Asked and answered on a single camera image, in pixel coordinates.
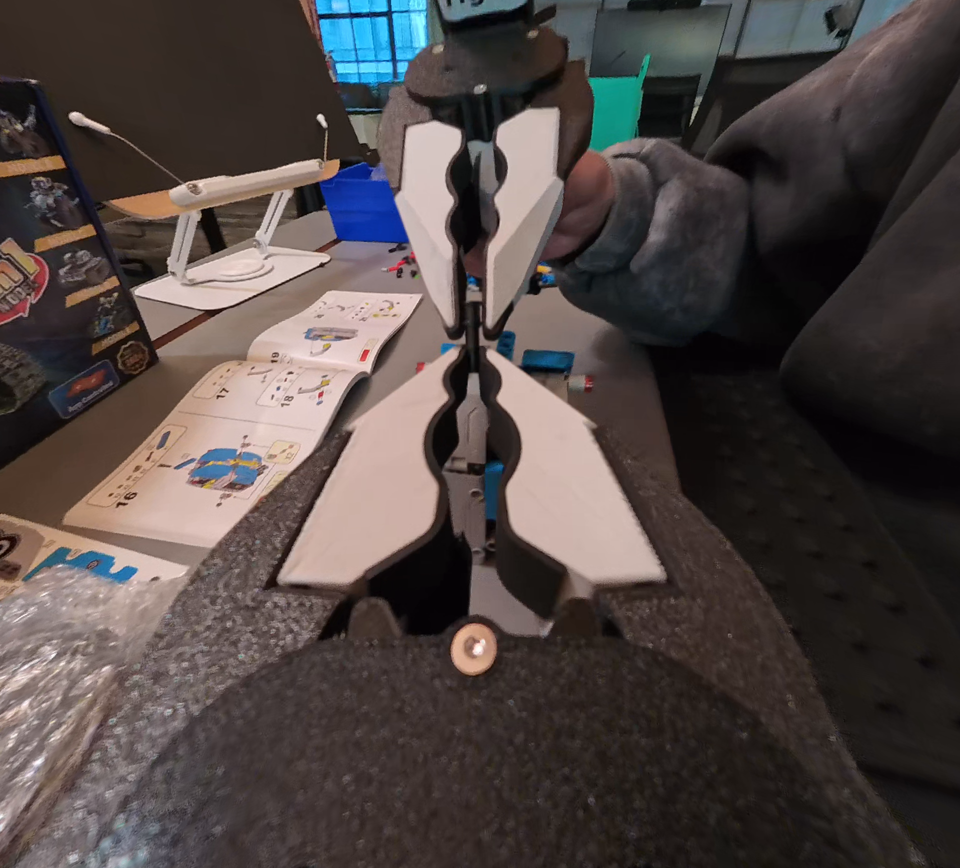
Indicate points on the crumpled clear plastic bag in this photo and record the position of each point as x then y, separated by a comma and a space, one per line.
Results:
52, 673

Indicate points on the person's right hand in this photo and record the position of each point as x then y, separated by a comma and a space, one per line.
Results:
585, 200

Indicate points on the white adjustable stand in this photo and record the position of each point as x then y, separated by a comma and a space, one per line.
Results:
232, 275

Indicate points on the dark dotted cloth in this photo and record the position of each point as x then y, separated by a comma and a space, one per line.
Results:
810, 545

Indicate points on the blue printed leaflet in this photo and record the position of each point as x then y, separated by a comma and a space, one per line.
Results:
90, 560

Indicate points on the dark robot kit box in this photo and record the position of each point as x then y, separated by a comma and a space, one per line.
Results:
60, 283

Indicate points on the person's right forearm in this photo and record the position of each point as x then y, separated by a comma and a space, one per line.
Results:
667, 238

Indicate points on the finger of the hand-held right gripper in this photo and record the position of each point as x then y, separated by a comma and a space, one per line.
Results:
424, 193
532, 193

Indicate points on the large paned window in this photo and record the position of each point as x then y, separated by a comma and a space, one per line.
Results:
360, 13

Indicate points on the blue brick toy car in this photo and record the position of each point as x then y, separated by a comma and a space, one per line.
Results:
472, 493

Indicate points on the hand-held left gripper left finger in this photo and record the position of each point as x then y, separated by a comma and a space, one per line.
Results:
360, 508

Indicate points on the pile of small brick parts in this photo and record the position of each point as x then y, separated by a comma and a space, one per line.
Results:
401, 266

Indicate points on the teal storage bin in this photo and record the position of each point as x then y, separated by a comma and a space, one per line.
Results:
615, 107

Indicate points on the blue brick beam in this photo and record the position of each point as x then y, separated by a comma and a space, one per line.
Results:
507, 344

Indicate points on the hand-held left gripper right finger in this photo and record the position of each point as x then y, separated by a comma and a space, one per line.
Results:
577, 508

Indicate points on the grey desk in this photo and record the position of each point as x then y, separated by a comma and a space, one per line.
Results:
375, 313

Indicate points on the blue storage bin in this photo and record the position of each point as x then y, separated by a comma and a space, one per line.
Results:
360, 208

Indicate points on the open instruction booklet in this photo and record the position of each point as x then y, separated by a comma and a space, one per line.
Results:
187, 448

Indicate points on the black divider panel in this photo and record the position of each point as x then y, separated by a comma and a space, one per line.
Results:
150, 43

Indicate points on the black brick axle pin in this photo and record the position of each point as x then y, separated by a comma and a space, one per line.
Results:
474, 328

